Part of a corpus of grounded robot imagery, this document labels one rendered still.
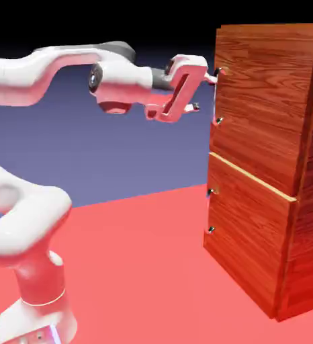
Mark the large wooden cabinet door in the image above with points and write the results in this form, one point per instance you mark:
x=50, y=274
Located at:
x=258, y=118

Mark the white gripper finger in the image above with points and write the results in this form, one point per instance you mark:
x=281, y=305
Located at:
x=192, y=107
x=210, y=78

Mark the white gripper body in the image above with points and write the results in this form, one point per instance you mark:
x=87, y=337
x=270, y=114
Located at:
x=182, y=88

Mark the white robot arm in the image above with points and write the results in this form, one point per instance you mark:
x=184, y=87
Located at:
x=119, y=78

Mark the small wooden cabinet door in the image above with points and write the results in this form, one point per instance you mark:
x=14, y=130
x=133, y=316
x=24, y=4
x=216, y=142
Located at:
x=247, y=231

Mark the reddish wooden cabinet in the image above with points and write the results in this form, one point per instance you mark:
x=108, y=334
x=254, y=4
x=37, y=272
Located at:
x=269, y=166

